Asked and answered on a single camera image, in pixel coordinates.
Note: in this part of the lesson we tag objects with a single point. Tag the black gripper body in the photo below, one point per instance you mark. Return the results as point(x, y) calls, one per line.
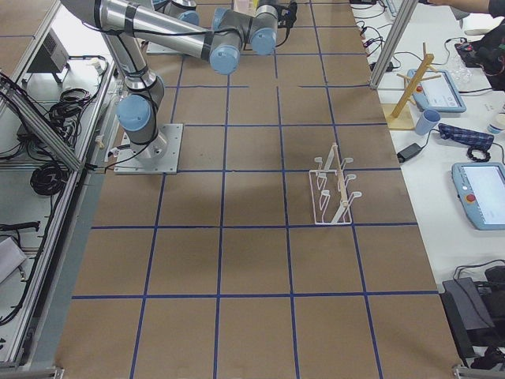
point(291, 12)

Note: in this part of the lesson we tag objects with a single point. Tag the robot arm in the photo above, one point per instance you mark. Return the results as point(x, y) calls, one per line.
point(184, 10)
point(123, 24)

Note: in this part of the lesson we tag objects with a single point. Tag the blue cup on desk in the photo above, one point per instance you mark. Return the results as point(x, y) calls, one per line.
point(427, 121)

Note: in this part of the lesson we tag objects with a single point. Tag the wooden mug tree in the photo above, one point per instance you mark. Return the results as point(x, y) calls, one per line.
point(398, 117)

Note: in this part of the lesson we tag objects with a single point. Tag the teach pendant tablet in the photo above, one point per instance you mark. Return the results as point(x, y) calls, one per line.
point(480, 189)
point(438, 91)

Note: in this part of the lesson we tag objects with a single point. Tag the black power adapter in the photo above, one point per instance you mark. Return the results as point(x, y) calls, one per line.
point(409, 152)

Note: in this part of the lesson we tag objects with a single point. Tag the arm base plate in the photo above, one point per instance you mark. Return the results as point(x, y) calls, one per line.
point(157, 49)
point(160, 157)

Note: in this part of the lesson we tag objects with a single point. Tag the white wire cup rack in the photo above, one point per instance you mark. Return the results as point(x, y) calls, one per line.
point(329, 187)

